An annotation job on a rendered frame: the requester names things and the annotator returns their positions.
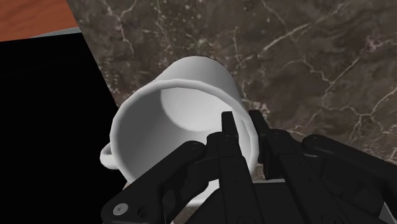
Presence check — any white mug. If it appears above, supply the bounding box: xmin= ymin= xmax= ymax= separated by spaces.
xmin=99 ymin=55 xmax=260 ymax=209

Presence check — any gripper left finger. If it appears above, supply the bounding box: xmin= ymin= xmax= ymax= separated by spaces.
xmin=101 ymin=111 xmax=259 ymax=224

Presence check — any black robot stand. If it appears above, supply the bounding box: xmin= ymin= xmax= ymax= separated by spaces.
xmin=0 ymin=32 xmax=131 ymax=224

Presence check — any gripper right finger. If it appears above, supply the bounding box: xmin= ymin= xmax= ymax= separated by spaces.
xmin=248 ymin=109 xmax=397 ymax=224

